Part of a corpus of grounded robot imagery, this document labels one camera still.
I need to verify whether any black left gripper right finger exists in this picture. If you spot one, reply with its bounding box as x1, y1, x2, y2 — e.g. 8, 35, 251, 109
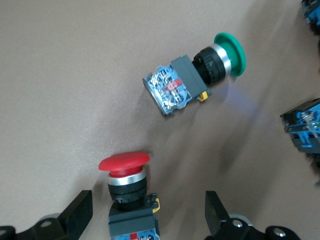
204, 191, 301, 240

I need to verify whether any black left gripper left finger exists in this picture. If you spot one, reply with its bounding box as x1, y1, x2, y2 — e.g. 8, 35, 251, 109
0, 189, 93, 240

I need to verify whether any red mushroom push button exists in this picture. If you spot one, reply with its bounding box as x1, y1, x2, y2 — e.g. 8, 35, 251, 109
98, 151, 161, 240

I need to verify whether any yellow mushroom push button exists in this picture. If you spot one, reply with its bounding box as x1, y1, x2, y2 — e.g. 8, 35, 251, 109
301, 0, 320, 25

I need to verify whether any brown table cover mat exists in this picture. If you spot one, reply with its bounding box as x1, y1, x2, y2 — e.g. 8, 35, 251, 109
0, 0, 320, 240

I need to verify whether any green mushroom push button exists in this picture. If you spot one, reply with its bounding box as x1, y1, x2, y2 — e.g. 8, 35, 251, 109
279, 98, 320, 188
142, 31, 247, 118

